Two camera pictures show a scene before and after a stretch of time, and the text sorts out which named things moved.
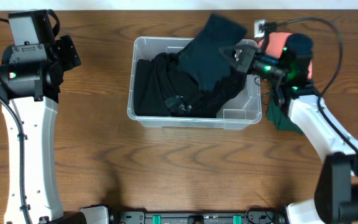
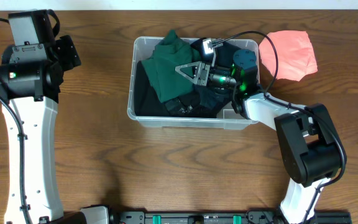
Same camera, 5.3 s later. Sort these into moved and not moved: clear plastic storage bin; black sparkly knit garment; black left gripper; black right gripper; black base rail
Moved: black right gripper; black sparkly knit garment
Not moved: black base rail; clear plastic storage bin; black left gripper
